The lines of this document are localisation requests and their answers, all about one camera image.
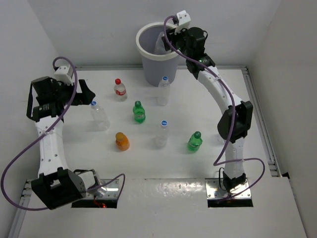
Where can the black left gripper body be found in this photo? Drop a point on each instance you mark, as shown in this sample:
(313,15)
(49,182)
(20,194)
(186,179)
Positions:
(65,93)

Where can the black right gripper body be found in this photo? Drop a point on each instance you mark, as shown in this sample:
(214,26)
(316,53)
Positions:
(179,40)

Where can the large clear bottle white cap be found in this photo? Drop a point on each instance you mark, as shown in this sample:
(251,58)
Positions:
(159,48)

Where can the clear bottle blue cap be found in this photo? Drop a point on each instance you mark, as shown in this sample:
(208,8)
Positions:
(99,115)
(163,91)
(162,134)

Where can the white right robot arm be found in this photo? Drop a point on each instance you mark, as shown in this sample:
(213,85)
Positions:
(236,114)

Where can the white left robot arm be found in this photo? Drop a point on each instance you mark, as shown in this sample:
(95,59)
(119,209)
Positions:
(56,185)

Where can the grey plastic waste bin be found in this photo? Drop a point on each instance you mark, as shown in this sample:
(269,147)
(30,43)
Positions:
(155,67)

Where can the red cap cola bottle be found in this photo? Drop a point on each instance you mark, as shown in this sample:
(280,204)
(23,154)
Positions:
(120,90)

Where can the green bottle centre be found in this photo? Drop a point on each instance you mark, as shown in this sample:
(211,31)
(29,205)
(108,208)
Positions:
(139,112)

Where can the green bottle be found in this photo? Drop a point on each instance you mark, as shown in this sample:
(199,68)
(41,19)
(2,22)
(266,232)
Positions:
(139,112)
(195,141)

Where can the orange juice bottle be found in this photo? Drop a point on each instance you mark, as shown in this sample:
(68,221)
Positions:
(122,141)

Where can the green bottle right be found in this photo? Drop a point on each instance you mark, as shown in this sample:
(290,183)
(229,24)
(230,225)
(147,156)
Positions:
(195,141)

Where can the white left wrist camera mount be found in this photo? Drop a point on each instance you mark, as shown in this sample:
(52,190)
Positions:
(64,74)

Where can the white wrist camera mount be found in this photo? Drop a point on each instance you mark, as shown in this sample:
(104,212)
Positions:
(181,20)
(64,74)

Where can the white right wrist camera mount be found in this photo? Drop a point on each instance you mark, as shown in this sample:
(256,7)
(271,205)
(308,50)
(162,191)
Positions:
(181,20)

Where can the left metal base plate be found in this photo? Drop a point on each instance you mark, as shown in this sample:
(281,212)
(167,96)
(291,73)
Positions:
(110,191)

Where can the metal base plate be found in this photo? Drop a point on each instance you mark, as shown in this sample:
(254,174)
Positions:
(110,191)
(215,190)

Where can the aluminium frame rail left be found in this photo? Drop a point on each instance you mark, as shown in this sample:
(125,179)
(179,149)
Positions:
(20,214)

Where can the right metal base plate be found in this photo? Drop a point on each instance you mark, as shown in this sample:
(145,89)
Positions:
(215,190)

